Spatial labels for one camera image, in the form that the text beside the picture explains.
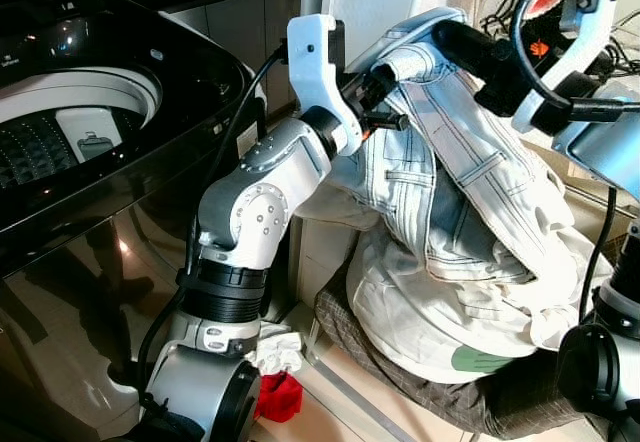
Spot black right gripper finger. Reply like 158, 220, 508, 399
432, 20, 517, 76

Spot light blue denim jeans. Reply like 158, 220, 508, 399
335, 7, 593, 285

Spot black top-load washing machine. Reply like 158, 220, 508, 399
0, 0, 269, 442

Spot black box with orange logo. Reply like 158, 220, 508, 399
525, 34, 561, 63

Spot white cabinet panel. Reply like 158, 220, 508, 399
320, 0, 483, 68

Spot white garment with green patch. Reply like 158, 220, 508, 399
298, 152, 613, 385

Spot small white cloth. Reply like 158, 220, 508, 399
243, 322, 307, 376

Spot white washer drum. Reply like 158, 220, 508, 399
0, 62, 163, 191

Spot dark brown fabric laundry basket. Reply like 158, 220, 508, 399
314, 262, 626, 439

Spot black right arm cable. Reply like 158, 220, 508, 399
509, 0, 640, 325

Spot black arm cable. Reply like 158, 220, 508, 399
509, 0, 640, 325
133, 46, 291, 388

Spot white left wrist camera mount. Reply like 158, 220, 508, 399
286, 14, 364, 156

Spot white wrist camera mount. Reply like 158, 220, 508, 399
511, 0, 622, 134
286, 14, 364, 156

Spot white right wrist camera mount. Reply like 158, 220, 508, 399
511, 0, 622, 134

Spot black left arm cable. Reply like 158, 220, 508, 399
133, 46, 291, 388

